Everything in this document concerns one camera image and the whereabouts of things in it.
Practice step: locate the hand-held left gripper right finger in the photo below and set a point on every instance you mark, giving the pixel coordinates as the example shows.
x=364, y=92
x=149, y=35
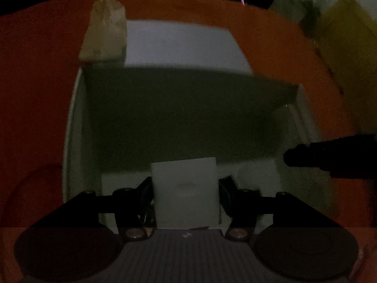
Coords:
x=225, y=196

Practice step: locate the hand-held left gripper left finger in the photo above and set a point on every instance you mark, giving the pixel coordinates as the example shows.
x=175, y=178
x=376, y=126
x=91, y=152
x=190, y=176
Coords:
x=145, y=196

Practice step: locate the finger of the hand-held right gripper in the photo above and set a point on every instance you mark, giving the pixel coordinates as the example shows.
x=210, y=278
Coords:
x=324, y=154

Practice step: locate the white power adapter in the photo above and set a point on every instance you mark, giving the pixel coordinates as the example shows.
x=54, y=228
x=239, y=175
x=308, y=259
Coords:
x=185, y=191

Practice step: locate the white cardboard box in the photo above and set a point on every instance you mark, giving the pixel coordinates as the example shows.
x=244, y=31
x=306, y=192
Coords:
x=176, y=112

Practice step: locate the white box lid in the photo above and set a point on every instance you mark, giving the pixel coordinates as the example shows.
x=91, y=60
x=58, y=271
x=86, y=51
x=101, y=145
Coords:
x=182, y=45

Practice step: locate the yellow wooden board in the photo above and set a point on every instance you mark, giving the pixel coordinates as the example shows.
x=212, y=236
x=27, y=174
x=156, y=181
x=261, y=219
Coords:
x=350, y=32

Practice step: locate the orange blanket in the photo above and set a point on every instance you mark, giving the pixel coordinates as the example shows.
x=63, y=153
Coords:
x=38, y=94

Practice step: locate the white cabinet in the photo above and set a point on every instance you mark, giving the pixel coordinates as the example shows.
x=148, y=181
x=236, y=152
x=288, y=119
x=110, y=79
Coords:
x=290, y=4

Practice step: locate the beige paper packet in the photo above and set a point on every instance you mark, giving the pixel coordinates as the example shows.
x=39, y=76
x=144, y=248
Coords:
x=104, y=32

